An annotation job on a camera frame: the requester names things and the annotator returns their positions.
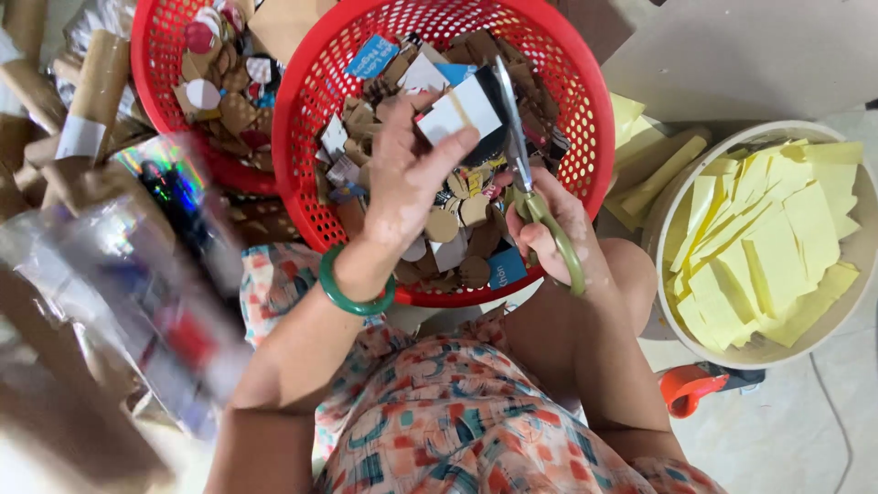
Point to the large red plastic basket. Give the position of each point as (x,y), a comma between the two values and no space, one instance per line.
(308,137)

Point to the pile of cardboard scraps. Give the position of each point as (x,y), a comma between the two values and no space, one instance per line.
(473,226)

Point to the pile of cut cardboard rounds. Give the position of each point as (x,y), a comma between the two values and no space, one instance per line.
(230,103)

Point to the white round bucket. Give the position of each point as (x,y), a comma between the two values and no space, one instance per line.
(662,226)

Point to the brown cardboard sheet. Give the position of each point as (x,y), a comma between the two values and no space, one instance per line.
(281,24)

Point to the green jade bangle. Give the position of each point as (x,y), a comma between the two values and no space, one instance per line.
(336,291)

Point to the small red plastic basket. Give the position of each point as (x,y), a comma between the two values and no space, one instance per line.
(154,75)

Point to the heap of yellow paper sheets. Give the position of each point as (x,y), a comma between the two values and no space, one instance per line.
(761,247)

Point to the orange tape dispenser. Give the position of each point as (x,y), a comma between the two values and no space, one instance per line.
(686,391)

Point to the person's left hand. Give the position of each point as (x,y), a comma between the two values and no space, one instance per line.
(401,185)

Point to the loose yellow paper strips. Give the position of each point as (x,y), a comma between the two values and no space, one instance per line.
(641,164)

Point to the white and black cardboard piece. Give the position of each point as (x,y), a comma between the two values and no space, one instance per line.
(463,110)

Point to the clear holographic plastic packaging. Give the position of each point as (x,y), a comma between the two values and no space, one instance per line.
(137,274)

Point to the heap of brown cardboard tubes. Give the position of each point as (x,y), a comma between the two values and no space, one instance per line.
(62,110)

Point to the person's right hand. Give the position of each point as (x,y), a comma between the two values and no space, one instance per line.
(569,240)

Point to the floral patterned dress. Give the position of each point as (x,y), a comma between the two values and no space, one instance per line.
(446,425)

